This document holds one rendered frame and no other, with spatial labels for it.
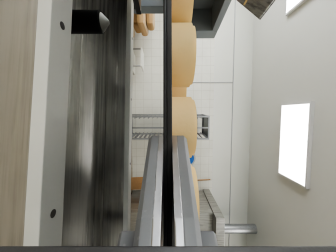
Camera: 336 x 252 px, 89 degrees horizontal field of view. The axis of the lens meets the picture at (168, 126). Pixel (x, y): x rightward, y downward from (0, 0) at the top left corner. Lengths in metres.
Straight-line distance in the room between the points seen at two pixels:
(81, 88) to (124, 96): 0.13
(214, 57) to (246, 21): 1.09
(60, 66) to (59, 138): 0.06
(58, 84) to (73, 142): 0.16
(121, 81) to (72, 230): 0.33
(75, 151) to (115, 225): 0.23
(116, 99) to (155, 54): 3.99
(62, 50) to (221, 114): 4.26
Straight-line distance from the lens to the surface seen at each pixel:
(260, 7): 0.74
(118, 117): 0.45
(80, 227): 0.39
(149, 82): 4.27
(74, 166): 0.33
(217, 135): 4.38
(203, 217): 3.81
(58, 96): 0.18
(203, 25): 0.75
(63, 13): 0.21
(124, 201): 0.46
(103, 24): 0.31
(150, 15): 3.89
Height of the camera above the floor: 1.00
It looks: level
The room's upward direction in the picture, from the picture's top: 90 degrees clockwise
